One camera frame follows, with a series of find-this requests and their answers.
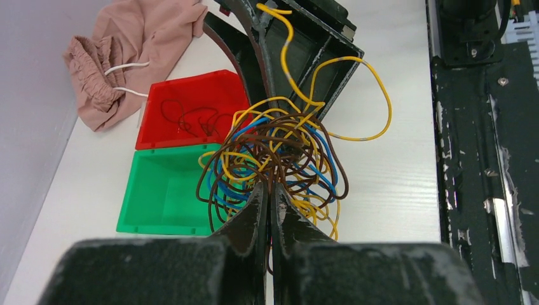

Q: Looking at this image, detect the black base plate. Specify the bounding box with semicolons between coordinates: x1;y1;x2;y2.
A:
429;0;539;305

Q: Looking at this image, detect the pink cloth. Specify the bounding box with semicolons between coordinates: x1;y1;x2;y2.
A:
62;1;208;132

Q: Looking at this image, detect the white cable duct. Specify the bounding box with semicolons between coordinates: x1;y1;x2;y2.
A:
504;11;538;84

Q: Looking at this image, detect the wire bundle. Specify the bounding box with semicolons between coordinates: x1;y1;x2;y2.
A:
195;3;393;275

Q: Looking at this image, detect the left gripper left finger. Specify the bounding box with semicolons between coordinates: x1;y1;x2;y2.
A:
39;182;268;304

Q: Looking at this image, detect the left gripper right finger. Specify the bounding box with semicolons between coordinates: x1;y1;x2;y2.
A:
270;183;484;304

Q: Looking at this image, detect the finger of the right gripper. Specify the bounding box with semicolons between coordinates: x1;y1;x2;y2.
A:
235;1;364;119
203;12;268;104

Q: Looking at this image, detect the green plastic bin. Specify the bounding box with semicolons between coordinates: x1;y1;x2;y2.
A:
116;144;222;236

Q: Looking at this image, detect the red plastic bin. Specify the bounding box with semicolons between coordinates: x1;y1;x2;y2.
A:
135;70;249;151

